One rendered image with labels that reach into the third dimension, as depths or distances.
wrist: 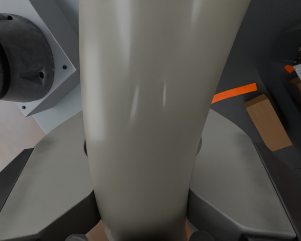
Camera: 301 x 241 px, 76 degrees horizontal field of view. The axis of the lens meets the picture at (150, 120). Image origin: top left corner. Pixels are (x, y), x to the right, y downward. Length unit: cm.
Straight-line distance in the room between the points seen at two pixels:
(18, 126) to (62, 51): 194
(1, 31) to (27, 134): 190
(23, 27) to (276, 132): 119
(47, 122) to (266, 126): 107
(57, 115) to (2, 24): 28
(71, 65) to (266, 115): 103
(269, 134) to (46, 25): 115
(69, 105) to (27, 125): 167
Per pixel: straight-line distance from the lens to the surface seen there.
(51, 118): 67
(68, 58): 46
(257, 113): 122
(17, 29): 48
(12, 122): 242
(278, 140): 130
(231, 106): 132
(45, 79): 48
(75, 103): 59
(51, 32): 49
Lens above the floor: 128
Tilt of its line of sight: 63 degrees down
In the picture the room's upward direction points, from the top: 135 degrees counter-clockwise
